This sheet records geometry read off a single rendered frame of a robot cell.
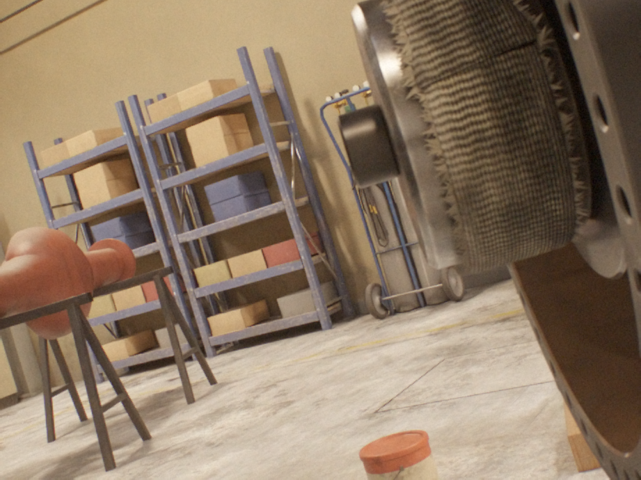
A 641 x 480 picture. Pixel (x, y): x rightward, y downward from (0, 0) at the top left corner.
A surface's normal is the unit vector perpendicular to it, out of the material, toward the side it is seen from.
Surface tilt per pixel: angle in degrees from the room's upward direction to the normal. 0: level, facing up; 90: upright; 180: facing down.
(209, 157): 90
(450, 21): 80
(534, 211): 134
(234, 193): 90
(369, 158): 109
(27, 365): 90
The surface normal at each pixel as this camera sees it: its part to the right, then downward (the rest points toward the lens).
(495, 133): -0.01, 0.20
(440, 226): 0.15, 0.67
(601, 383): -0.30, -0.89
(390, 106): -0.75, 0.12
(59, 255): 0.61, -0.50
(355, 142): -0.12, -0.14
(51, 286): 0.83, -0.11
